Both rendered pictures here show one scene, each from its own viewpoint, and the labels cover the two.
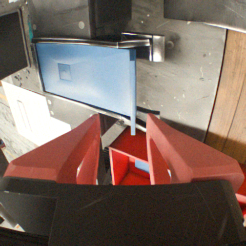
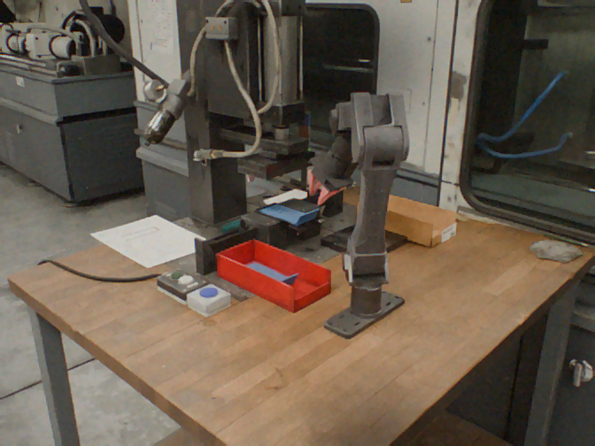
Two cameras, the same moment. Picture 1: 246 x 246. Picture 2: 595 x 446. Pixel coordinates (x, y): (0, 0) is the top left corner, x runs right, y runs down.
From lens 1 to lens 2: 1.43 m
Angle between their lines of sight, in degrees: 83
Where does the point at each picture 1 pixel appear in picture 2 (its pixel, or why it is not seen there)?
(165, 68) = (302, 253)
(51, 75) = (270, 210)
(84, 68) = (291, 213)
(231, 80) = (329, 263)
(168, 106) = not seen: hidden behind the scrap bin
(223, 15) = (343, 243)
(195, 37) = (325, 251)
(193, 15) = (332, 241)
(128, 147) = (261, 246)
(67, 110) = (260, 218)
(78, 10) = (306, 208)
